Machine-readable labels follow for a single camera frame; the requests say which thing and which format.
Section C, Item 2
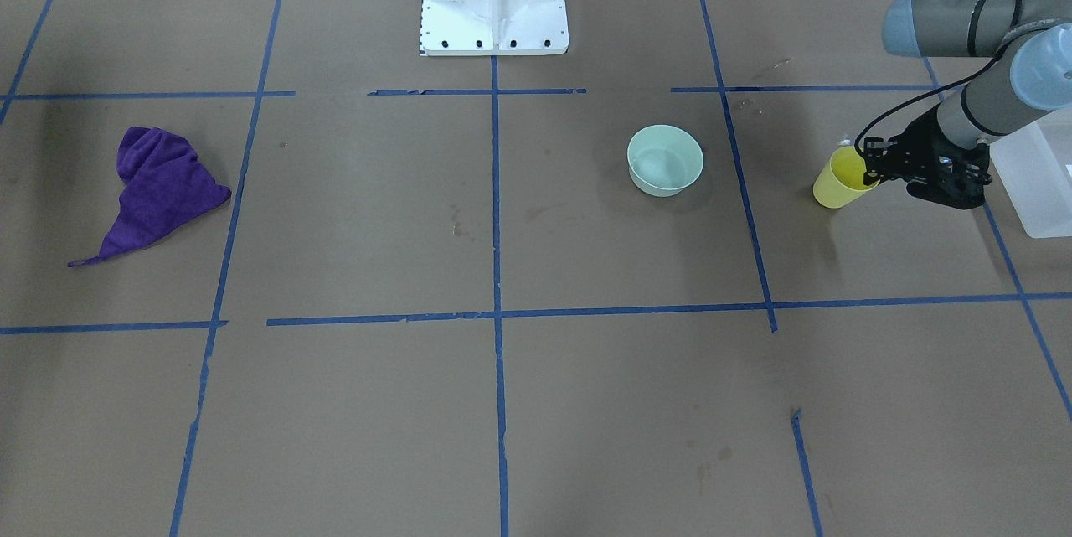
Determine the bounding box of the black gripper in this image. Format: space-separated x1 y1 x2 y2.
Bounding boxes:
861 106 964 185

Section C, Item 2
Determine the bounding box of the yellow plastic cup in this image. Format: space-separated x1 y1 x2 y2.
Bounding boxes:
812 145 878 209

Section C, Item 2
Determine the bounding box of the mint green bowl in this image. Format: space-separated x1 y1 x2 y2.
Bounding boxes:
626 124 705 198

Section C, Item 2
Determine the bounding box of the purple cloth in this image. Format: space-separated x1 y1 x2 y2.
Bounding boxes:
66 126 230 267

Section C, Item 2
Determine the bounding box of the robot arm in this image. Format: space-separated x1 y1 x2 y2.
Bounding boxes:
854 0 1071 194

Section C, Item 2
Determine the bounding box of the clear plastic bin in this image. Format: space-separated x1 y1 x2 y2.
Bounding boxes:
991 108 1071 239

